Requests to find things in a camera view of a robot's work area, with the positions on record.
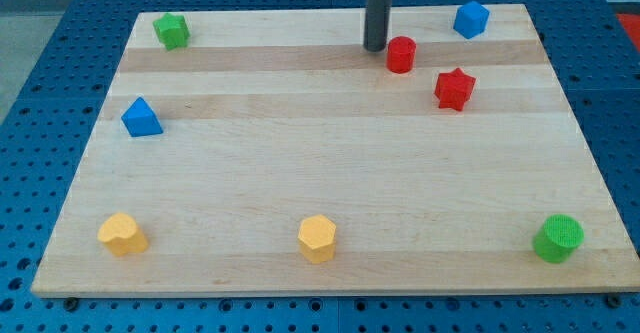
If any red cylinder block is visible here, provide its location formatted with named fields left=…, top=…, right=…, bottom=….
left=386, top=36, right=417, bottom=74

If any red star block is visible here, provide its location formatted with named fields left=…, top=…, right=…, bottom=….
left=434, top=68, right=476, bottom=111

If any light wooden board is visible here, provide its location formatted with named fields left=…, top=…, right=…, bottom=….
left=32, top=4, right=639, bottom=298

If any yellow hexagon block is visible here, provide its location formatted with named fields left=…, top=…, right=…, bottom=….
left=297, top=215, right=337, bottom=264

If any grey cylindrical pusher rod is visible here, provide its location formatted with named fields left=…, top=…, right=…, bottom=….
left=363, top=0, right=392, bottom=53

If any blue triangle block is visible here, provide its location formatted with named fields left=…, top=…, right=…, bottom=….
left=121, top=97, right=163, bottom=137

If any yellow heart block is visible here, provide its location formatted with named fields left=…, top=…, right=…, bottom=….
left=97, top=212, right=149, bottom=256

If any green cylinder block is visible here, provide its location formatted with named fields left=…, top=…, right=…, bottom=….
left=532, top=214, right=584, bottom=264

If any red object at right edge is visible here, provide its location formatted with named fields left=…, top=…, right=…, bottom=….
left=616, top=13, right=640, bottom=51

